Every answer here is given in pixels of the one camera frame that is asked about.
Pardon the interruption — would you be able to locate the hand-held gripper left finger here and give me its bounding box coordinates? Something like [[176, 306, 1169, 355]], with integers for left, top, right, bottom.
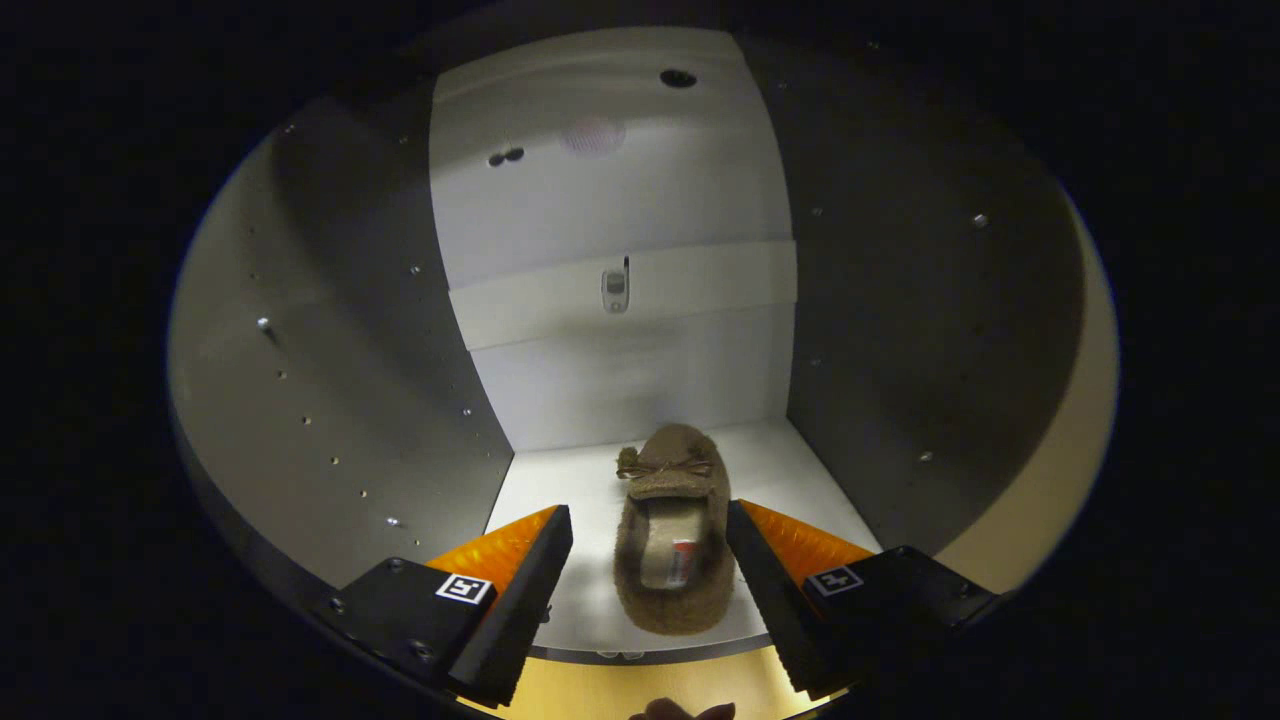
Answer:
[[315, 503, 574, 709]]

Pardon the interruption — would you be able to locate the grey shoe cabinet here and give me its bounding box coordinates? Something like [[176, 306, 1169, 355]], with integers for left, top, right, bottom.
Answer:
[[168, 25, 1086, 666]]

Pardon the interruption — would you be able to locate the brown fuzzy shoe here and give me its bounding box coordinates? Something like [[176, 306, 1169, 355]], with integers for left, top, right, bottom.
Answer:
[[613, 423, 738, 637]]

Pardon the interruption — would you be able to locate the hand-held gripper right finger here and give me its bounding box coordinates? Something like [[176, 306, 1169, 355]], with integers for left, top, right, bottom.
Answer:
[[726, 500, 1001, 701]]

